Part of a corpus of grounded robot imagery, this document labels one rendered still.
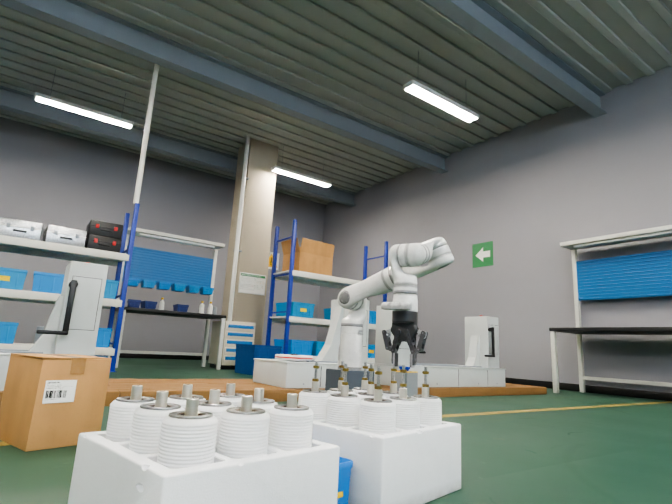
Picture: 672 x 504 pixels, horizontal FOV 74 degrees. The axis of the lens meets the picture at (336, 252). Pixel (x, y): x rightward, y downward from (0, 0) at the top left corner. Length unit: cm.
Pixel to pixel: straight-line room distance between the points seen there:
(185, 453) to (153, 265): 635
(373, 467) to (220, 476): 45
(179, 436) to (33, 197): 884
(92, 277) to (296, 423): 222
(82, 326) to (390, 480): 221
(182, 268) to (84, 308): 432
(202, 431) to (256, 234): 720
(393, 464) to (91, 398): 117
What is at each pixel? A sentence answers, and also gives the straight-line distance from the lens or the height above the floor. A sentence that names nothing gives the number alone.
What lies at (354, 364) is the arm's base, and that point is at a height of 32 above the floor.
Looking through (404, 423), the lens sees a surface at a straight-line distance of 131.
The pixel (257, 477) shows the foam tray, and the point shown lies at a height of 15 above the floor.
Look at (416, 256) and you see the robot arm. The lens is 133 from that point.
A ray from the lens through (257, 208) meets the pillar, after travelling 807.
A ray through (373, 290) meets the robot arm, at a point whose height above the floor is 61.
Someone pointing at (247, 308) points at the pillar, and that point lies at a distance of 774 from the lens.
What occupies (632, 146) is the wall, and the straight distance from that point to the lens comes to 698.
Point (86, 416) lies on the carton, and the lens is 194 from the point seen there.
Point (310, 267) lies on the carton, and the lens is 670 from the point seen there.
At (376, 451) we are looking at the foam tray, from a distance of 117.
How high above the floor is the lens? 38
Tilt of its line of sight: 12 degrees up
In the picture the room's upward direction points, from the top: 3 degrees clockwise
